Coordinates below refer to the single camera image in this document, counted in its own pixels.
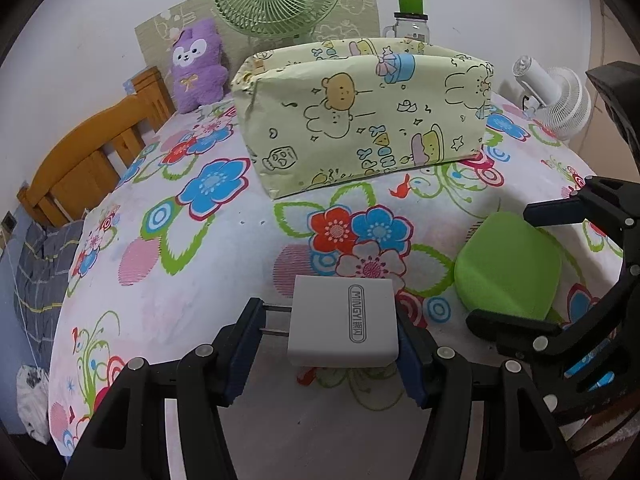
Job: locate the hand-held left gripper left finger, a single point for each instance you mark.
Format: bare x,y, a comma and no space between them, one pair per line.
240,355

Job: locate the grey plaid bedding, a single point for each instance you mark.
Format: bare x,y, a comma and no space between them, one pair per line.
45,270

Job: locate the green soft pouch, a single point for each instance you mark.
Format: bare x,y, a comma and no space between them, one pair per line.
505,265

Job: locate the yellow printed storage box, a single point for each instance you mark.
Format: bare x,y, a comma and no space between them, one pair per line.
360,120

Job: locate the purple plush toy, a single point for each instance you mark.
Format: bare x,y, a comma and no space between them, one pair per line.
197,65

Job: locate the white standing fan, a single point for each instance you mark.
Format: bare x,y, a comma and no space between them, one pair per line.
555,100

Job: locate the light blue box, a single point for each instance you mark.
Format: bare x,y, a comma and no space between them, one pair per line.
130,84

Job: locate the white charger block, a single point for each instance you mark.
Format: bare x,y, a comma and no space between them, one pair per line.
340,320

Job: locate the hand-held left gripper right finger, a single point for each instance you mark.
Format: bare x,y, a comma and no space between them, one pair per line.
410,360

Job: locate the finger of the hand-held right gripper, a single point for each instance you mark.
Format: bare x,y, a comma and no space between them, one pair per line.
600,195
545,342

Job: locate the glass mug jar green lid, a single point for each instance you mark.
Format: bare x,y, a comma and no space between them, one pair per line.
412,20

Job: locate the white plastic bag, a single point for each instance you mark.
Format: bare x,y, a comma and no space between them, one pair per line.
32,402

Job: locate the beige door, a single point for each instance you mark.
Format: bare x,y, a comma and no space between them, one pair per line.
600,25

